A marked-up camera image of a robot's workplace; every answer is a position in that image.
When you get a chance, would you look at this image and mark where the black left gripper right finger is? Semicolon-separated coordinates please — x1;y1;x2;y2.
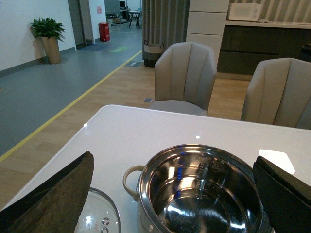
253;156;311;233

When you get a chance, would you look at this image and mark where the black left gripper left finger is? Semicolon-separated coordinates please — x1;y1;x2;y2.
0;151;94;233

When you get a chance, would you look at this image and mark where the glass pot lid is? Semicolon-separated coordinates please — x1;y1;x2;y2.
75;187;121;233

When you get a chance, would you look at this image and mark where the cream stainless steel pot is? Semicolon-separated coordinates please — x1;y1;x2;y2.
124;144;273;233

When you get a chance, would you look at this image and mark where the beige chair right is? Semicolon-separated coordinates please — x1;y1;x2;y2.
241;58;311;130

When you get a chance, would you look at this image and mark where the beige chair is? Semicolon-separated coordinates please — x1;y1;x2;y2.
149;42;217;117
241;58;311;130

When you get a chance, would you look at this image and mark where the dark kitchen counter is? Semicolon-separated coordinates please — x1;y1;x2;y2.
217;24;311;75

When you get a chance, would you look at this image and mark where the beige chair left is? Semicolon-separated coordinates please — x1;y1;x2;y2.
149;42;217;117

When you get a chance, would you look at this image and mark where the green potted plant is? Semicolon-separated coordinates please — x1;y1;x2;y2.
30;17;65;64

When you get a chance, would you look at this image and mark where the woven storage basket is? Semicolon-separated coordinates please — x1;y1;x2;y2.
143;40;165;68

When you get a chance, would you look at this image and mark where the red fire extinguisher box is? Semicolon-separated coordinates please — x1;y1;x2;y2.
99;22;110;42

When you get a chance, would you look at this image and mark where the white microwave oven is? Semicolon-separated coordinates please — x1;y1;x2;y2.
227;3;262;21

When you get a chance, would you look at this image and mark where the white cabinet column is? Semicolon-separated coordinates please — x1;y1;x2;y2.
186;0;229;63

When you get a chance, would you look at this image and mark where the distant black table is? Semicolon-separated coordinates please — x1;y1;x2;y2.
127;11;141;28

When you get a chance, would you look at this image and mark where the grey curtain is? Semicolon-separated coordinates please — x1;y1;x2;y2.
141;0;190;48

